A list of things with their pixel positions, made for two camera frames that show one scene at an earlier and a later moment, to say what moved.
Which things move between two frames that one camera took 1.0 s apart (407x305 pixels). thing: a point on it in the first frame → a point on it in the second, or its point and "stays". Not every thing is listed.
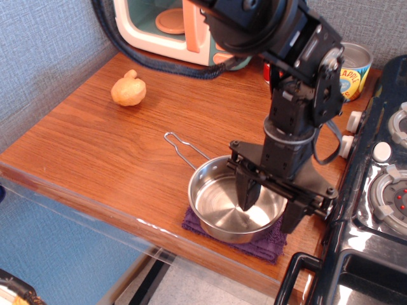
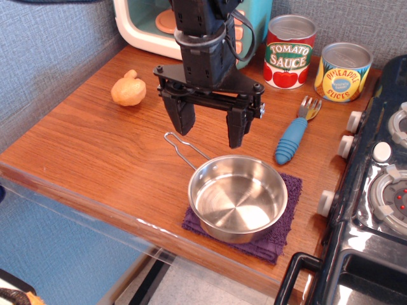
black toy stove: [367, 262] stays
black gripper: [288, 169] → [210, 74]
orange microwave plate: [171, 21] stays
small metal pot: [215, 198] stays
